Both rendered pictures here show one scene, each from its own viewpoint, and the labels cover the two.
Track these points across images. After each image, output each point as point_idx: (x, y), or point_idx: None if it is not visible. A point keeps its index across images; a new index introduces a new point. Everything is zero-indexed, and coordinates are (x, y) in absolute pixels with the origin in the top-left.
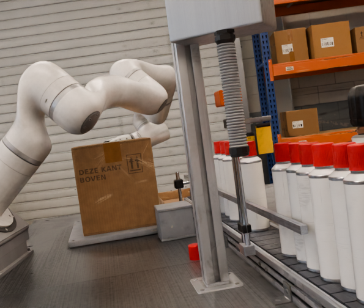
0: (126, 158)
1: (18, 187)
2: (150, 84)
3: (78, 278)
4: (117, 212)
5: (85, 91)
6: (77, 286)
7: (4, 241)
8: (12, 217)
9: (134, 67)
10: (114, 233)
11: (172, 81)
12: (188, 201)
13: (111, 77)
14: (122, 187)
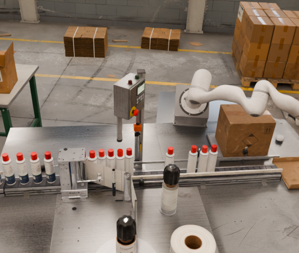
0: (225, 123)
1: (191, 105)
2: (250, 102)
3: (163, 140)
4: (219, 138)
5: (194, 91)
6: (154, 141)
7: (183, 117)
8: (199, 112)
9: (259, 89)
10: (215, 144)
11: (280, 107)
12: (259, 164)
13: (227, 89)
14: (222, 132)
